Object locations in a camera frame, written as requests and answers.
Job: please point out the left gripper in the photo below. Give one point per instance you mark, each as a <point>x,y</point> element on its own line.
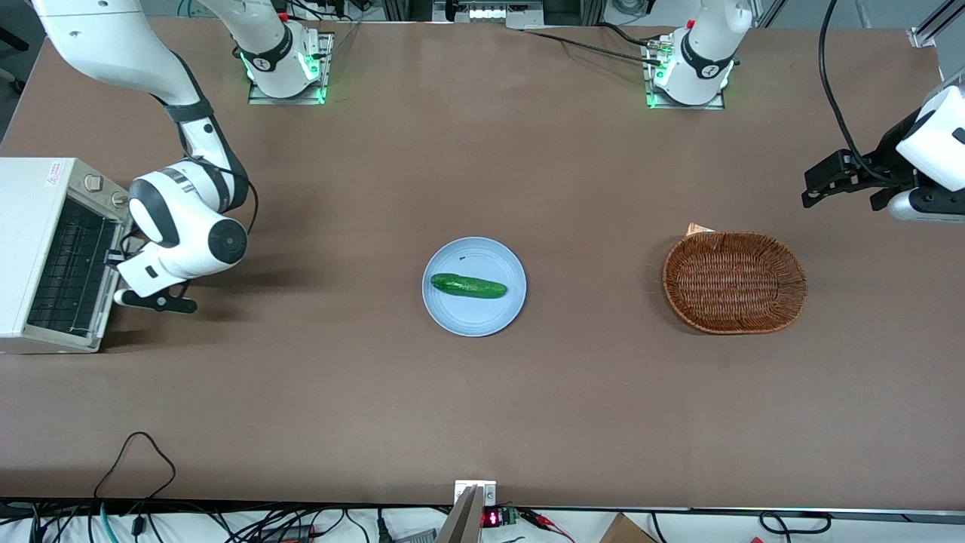
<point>889,156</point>

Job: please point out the brown wicker basket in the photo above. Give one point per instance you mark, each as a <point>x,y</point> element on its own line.
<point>735,283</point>

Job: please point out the white toaster oven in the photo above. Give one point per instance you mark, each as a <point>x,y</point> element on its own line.
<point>30,226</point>

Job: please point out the red digit display module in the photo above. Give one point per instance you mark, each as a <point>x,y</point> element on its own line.
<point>491,518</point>

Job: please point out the green cucumber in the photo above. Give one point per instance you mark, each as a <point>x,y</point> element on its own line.
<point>467,286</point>

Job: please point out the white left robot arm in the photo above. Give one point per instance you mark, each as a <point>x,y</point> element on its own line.
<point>705,53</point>

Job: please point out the red white oven sticker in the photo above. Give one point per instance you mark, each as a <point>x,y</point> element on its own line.
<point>53,173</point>

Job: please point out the light blue plate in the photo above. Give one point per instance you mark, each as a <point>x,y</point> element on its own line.
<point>475,317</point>

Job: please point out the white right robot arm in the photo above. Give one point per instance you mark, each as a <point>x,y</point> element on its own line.
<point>188,241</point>

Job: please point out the aluminium frame profile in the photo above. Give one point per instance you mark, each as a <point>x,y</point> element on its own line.
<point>931,30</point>

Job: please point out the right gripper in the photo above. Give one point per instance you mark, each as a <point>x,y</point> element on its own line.
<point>115,258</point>

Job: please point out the brown cardboard box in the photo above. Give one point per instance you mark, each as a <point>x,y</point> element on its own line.
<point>626,532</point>

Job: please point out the orange paper basket tag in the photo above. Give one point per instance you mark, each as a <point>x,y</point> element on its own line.
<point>697,229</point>

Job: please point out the silver oven knob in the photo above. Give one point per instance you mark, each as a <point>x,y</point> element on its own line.
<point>94,182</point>
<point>119,200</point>

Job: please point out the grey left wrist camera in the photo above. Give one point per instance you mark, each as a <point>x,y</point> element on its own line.
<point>923,207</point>

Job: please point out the black metal frame equipment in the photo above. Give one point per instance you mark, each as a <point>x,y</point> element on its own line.
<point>490,11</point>

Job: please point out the grey metal camera bracket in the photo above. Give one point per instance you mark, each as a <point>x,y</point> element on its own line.
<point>464,520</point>

